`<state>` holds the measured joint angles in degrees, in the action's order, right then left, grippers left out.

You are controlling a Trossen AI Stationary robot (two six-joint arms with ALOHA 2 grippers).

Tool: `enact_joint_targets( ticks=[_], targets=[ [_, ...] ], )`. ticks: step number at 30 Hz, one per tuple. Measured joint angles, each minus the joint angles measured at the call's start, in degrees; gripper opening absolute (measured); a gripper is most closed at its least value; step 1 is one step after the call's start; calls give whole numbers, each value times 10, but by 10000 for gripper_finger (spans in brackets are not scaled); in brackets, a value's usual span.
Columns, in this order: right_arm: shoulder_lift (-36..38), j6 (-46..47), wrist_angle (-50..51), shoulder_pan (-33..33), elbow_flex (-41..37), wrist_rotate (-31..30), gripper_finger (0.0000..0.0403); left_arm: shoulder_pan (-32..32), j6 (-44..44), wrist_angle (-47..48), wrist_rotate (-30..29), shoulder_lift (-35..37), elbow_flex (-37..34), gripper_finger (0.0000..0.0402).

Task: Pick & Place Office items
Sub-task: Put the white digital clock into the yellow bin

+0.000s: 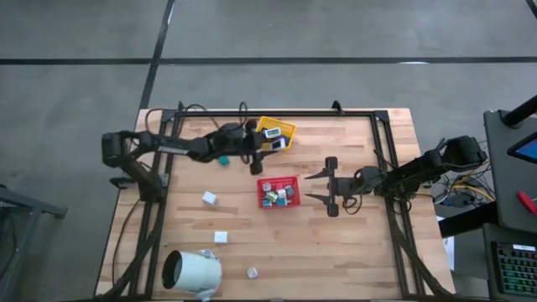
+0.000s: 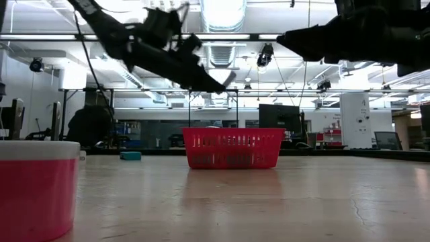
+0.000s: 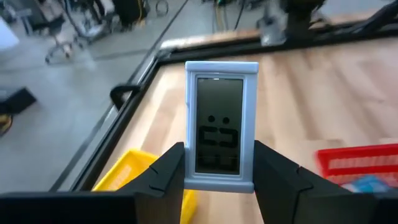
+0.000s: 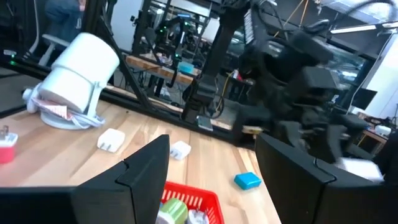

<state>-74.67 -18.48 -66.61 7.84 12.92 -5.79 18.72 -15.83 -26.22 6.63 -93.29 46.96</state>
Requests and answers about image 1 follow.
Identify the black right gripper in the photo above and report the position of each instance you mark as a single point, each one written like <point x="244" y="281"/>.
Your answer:
<point x="344" y="187"/>

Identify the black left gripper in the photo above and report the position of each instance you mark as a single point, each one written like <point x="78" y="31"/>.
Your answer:
<point x="251" y="147"/>

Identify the yellow plastic basket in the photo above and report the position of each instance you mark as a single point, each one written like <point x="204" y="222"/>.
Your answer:
<point x="289" y="126"/>

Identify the red plastic basket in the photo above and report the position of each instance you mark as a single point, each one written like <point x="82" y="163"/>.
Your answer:
<point x="295" y="203"/>

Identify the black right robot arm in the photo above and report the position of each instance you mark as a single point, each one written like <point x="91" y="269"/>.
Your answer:
<point x="419" y="172"/>

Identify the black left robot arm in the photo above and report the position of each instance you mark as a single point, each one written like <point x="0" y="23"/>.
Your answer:
<point x="168" y="144"/>

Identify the teal rectangular block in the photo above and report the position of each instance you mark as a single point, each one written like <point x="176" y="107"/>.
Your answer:
<point x="224" y="161"/>

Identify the white square box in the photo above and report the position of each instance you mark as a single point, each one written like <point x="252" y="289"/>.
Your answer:
<point x="221" y="237"/>

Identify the white paper sheet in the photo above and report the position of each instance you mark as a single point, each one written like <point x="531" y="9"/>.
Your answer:
<point x="449" y="251"/>

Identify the white cylindrical device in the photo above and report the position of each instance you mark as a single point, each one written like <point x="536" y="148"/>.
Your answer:
<point x="197" y="272"/>

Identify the black crossbar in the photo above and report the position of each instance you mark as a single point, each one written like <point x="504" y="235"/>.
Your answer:
<point x="465" y="220"/>

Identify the dark grey cart shelf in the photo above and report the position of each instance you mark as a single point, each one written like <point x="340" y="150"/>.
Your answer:
<point x="488" y="251"/>

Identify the dark grey side cart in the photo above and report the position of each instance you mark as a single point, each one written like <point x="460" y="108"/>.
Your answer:
<point x="503" y="176"/>

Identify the blue screen tablet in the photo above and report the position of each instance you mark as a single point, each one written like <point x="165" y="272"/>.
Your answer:
<point x="526" y="149"/>

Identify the black pole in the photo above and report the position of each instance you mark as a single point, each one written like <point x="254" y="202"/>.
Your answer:
<point x="520" y="112"/>

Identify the backlit keyboard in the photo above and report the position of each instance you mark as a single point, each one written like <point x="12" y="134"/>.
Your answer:
<point x="518" y="268"/>

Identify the grey metal rack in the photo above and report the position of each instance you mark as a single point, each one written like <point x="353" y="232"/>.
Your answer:
<point x="25" y="205"/>

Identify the black frame clamp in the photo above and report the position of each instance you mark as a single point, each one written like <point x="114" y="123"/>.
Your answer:
<point x="337" y="106"/>
<point x="181" y="105"/>

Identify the pink white wall charger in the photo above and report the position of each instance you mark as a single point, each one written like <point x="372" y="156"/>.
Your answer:
<point x="252" y="273"/>

